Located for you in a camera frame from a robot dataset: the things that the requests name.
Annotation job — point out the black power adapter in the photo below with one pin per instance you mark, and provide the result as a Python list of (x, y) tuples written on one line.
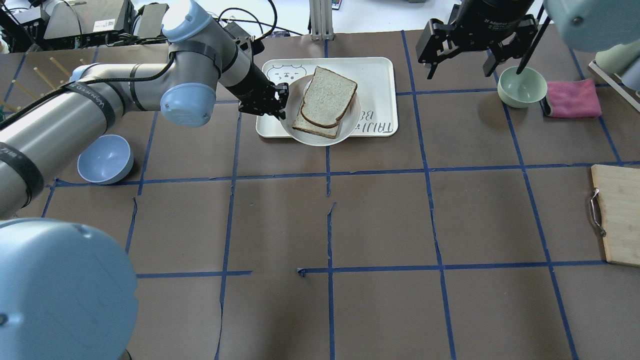
[(148, 22)]

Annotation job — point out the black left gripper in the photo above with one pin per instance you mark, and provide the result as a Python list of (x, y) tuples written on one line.
[(248, 83)]

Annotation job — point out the wooden cutting board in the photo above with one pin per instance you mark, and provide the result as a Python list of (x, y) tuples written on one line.
[(616, 189)]

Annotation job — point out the cream bear tray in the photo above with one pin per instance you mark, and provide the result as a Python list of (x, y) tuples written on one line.
[(373, 112)]

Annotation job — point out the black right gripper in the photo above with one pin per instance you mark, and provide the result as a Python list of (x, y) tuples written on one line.
[(484, 21)]

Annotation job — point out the bread slice on plate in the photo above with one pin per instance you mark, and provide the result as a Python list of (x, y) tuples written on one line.
[(301, 124)]

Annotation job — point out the light green bowl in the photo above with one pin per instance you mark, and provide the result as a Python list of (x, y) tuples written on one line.
[(521, 90)]

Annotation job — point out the black computer box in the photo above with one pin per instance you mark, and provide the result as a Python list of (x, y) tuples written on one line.
[(76, 24)]

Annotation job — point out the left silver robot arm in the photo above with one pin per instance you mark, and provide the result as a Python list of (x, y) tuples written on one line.
[(68, 289)]

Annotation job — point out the wooden cup rack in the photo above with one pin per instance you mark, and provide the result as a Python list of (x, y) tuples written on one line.
[(25, 77)]

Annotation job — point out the pink cloth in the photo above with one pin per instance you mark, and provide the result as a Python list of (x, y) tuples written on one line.
[(571, 99)]

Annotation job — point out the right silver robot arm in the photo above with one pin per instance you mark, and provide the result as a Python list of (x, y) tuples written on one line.
[(587, 25)]

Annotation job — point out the blue bowl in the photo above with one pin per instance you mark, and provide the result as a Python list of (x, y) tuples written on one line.
[(106, 161)]

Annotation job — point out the bread slice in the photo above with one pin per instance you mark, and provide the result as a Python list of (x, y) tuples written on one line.
[(301, 124), (327, 98)]

